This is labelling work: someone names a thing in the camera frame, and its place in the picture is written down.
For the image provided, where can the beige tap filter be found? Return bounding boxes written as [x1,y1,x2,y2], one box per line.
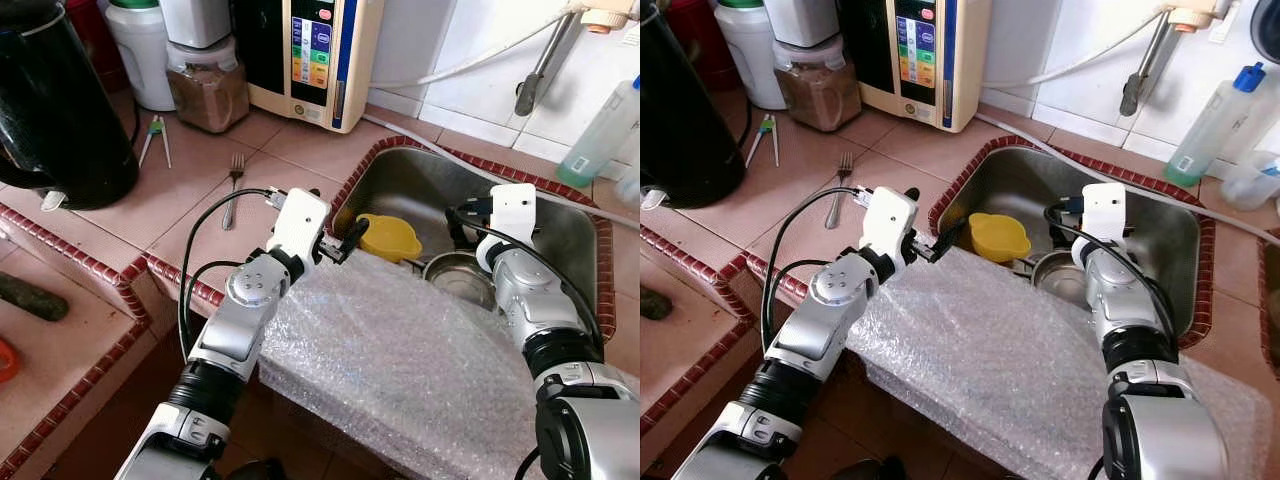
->
[1160,0,1236,33]
[558,0,641,37]

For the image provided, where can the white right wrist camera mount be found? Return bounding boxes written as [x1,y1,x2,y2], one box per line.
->
[488,183,539,259]
[1080,182,1128,253]

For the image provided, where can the cream water ioniser machine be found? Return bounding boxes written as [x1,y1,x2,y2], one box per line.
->
[838,0,993,134]
[232,0,387,135]

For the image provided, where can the clear soap bottle blue cap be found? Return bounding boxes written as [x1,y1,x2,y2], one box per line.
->
[1163,62,1269,189]
[555,78,641,190]

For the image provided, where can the white jug green lid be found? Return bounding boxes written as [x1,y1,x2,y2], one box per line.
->
[713,0,787,111]
[104,0,177,113]

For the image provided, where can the clear jar brown powder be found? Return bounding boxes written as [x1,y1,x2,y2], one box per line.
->
[164,38,252,135]
[773,38,863,134]

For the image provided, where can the white wall hose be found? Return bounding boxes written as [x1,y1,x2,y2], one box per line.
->
[368,10,576,91]
[985,10,1171,91]

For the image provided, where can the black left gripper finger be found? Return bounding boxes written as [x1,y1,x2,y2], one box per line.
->
[933,214,970,264]
[335,217,370,264]

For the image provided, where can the green metal tongs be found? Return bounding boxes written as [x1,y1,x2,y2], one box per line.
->
[744,114,781,169]
[137,114,174,170]

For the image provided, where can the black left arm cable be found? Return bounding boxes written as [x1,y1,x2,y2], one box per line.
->
[760,186,881,356]
[178,187,291,361]

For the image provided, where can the silver metal fork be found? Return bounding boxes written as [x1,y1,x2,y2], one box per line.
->
[825,152,854,231]
[221,152,247,232]

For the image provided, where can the dark blue basin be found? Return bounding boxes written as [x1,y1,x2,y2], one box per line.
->
[1250,0,1280,63]

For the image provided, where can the clear bubble wrap sheet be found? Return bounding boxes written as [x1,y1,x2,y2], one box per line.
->
[848,245,1276,480]
[253,258,566,480]

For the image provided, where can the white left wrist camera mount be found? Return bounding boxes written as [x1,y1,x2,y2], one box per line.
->
[860,186,922,263]
[266,187,332,266]

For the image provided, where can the steel bowl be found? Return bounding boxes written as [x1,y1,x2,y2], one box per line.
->
[1030,250,1093,309]
[421,250,499,313]

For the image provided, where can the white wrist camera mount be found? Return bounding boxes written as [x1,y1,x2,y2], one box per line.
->
[1080,182,1128,253]
[266,187,332,266]
[860,186,922,263]
[488,183,539,259]

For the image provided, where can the white plastic container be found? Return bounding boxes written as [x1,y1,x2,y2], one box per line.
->
[158,0,234,51]
[768,0,843,49]

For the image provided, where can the red container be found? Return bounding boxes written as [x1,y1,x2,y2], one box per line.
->
[65,0,129,93]
[665,0,736,93]

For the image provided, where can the grey faucet spout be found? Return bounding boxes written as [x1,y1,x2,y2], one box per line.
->
[1119,12,1179,118]
[514,12,583,119]

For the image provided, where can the black glossy kettle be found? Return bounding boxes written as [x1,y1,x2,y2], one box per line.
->
[0,0,140,212]
[640,0,748,210]

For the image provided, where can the yellow plastic bowl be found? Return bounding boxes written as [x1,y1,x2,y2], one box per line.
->
[356,212,425,264]
[966,212,1033,264]

